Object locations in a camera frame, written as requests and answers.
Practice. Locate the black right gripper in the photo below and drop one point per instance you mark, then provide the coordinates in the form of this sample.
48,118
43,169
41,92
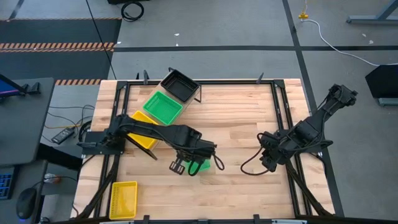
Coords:
276,147

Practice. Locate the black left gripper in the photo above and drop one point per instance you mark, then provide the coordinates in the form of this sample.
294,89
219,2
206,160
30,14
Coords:
199,149

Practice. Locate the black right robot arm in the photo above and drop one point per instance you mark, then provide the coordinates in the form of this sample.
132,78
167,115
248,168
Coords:
314,124

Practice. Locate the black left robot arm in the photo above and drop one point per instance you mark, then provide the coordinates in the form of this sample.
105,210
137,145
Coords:
146,127

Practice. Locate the black power adapter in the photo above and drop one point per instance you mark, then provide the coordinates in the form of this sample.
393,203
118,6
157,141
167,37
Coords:
63,135

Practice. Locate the white and orange plug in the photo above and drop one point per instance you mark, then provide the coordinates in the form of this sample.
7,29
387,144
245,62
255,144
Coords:
51,178

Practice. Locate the black case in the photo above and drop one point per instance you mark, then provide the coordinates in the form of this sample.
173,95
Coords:
384,81

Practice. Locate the grey keyboard tray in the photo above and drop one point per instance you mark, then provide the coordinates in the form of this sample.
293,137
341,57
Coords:
31,177

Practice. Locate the black computer mouse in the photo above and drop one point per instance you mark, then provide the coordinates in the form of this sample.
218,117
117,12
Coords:
26,202

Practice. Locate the grey side desk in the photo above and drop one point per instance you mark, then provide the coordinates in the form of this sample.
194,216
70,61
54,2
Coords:
25,130

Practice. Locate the grey metal stand leg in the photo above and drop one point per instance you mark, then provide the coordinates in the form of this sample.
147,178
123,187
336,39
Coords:
367,21

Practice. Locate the backlit computer keyboard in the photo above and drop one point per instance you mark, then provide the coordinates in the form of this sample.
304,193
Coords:
6,185

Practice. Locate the computer monitor with stand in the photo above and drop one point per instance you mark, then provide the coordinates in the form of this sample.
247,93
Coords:
7,88

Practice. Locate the wooden shelf with black frame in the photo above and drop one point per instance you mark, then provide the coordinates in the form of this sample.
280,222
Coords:
148,152

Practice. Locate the black frame clamp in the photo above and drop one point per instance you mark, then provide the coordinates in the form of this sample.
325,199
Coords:
256,219
145,77
146,219
260,79

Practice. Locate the grey metal bracket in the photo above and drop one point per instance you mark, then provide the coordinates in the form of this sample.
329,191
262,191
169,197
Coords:
116,222
289,221

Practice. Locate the black aluminium table frame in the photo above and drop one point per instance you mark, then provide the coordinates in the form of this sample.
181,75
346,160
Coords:
236,82

